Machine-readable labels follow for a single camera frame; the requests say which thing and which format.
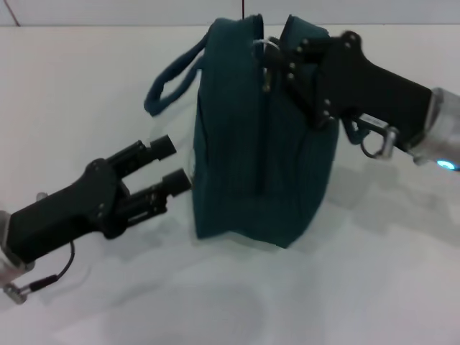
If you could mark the dark teal insulated lunch bag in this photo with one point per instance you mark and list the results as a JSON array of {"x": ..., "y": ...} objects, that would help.
[{"x": 251, "y": 161}]

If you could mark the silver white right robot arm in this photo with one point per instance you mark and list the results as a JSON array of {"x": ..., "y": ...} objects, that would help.
[{"x": 442, "y": 125}]

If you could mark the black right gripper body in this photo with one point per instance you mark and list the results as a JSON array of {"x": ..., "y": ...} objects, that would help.
[{"x": 373, "y": 90}]

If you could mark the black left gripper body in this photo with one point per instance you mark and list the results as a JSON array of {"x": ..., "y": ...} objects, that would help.
[{"x": 68, "y": 208}]

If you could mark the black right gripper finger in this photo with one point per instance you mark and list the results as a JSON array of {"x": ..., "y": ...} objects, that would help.
[
  {"x": 298, "y": 82},
  {"x": 305, "y": 45}
]

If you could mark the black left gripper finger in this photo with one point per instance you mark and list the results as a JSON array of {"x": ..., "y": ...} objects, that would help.
[
  {"x": 143, "y": 154},
  {"x": 158, "y": 197}
]

